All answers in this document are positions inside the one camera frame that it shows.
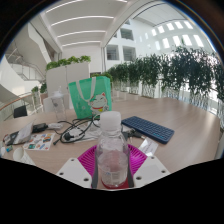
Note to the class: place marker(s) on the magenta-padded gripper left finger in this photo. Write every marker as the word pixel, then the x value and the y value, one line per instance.
pixel 75 173

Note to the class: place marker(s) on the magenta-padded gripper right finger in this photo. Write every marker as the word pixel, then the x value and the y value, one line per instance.
pixel 150 170

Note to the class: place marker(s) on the clear plastic water bottle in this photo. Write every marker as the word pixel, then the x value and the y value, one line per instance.
pixel 111 166

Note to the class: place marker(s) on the clear plastic packet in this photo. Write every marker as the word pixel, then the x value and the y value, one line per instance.
pixel 148 146

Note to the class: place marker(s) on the flat round red coaster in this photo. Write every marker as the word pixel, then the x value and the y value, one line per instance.
pixel 125 185

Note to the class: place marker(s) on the dark blue keyboard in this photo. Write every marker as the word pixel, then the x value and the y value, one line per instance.
pixel 148 129

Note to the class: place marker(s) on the colourful sticker sheet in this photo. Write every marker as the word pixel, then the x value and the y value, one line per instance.
pixel 39 141

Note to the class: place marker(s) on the white charger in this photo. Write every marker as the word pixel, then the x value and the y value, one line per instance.
pixel 55 126

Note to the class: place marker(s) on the black power adapter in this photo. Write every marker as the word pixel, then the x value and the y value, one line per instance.
pixel 40 127

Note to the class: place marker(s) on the brown notebook with white paper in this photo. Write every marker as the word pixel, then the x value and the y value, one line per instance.
pixel 20 135

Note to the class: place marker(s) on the clear lidded tumbler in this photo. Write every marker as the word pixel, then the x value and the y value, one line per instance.
pixel 59 106

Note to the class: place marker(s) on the blue-green tube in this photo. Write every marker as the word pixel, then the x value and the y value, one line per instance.
pixel 9 148

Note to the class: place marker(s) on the white chair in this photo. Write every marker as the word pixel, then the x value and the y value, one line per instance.
pixel 47 103

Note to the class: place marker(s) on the green tote bag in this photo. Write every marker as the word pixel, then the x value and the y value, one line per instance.
pixel 87 96

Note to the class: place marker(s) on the wooden planter with green plant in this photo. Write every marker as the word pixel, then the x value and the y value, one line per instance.
pixel 42 89

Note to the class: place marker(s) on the glass railing with wooden handrail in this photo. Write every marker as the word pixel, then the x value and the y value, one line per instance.
pixel 10 108

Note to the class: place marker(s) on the white cabinet topped with plants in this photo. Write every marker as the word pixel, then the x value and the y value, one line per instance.
pixel 66 78

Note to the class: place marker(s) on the row of green potted trees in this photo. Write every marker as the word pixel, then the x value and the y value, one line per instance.
pixel 173 73

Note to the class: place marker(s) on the low cabinet topped with plants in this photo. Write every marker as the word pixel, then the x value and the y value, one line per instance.
pixel 103 75

